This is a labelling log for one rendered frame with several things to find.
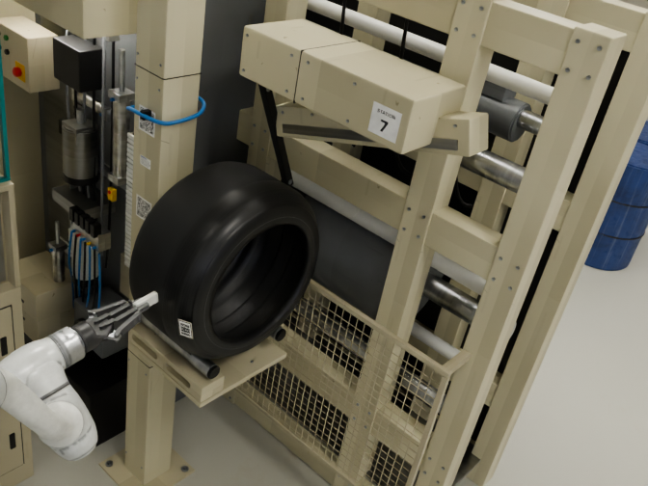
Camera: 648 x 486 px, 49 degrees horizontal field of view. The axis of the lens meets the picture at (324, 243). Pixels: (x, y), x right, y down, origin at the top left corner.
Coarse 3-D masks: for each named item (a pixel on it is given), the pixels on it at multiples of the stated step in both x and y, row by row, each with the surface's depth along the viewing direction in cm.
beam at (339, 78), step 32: (256, 32) 198; (288, 32) 202; (320, 32) 207; (256, 64) 202; (288, 64) 194; (320, 64) 186; (352, 64) 186; (384, 64) 191; (288, 96) 197; (320, 96) 190; (352, 96) 182; (384, 96) 176; (416, 96) 172; (448, 96) 182; (352, 128) 186; (416, 128) 177
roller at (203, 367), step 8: (144, 320) 221; (152, 328) 218; (160, 336) 217; (176, 344) 213; (184, 352) 211; (192, 360) 209; (200, 360) 208; (208, 360) 208; (200, 368) 207; (208, 368) 205; (216, 368) 206; (208, 376) 206
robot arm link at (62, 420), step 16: (0, 368) 127; (16, 384) 135; (16, 400) 136; (32, 400) 140; (48, 400) 162; (64, 400) 161; (80, 400) 166; (16, 416) 140; (32, 416) 142; (48, 416) 146; (64, 416) 156; (80, 416) 161; (48, 432) 148; (64, 432) 153; (80, 432) 160; (96, 432) 167; (64, 448) 162; (80, 448) 162
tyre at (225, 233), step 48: (192, 192) 189; (240, 192) 188; (288, 192) 197; (144, 240) 189; (192, 240) 182; (240, 240) 185; (288, 240) 228; (144, 288) 191; (192, 288) 182; (240, 288) 235; (288, 288) 228; (240, 336) 221
